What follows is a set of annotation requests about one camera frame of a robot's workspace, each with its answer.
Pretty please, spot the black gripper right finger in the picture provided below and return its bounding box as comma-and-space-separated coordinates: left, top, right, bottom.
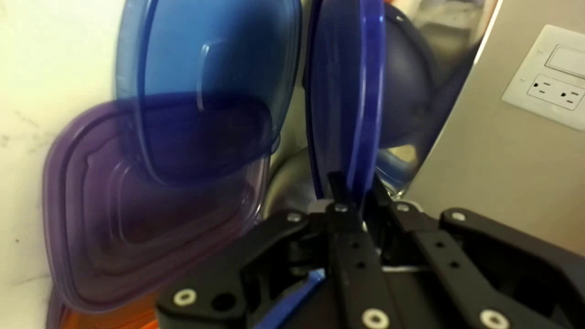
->
370, 180, 524, 329

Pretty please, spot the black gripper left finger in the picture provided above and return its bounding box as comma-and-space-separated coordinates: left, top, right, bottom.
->
325, 171, 392, 329

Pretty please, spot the blue purple plastic lid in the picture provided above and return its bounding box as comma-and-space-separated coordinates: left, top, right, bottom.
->
305, 0, 385, 204

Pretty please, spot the clear container with red lid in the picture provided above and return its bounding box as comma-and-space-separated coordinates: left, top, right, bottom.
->
43, 290, 158, 329

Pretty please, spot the steel mixing bowl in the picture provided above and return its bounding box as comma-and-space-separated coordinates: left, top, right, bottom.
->
376, 0, 498, 193

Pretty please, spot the blue plastic container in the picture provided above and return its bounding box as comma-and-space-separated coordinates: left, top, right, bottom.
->
114, 0, 301, 184

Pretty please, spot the white wall outlet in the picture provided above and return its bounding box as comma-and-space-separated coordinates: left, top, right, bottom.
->
502, 23, 585, 131

